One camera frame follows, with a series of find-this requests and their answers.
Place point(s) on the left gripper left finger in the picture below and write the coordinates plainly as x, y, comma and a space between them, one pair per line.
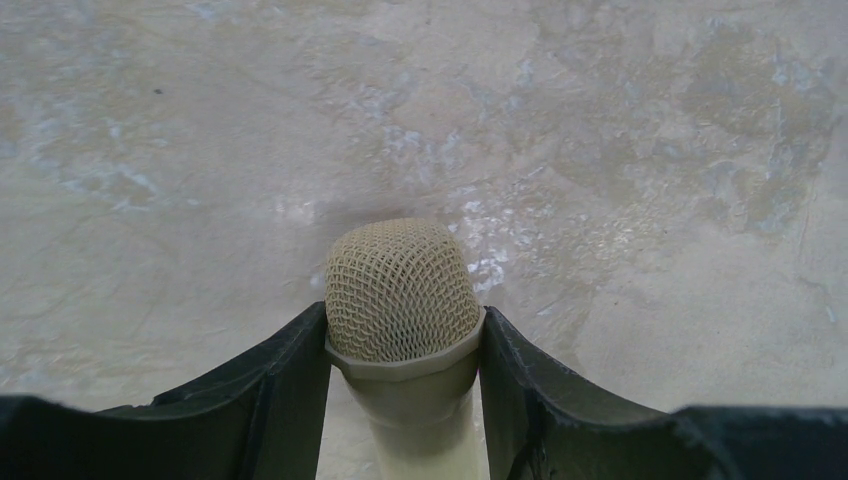
259, 415

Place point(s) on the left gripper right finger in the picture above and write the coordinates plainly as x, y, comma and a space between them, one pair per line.
542, 420

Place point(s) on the beige microphone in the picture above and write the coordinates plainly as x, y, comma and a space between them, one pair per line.
404, 328

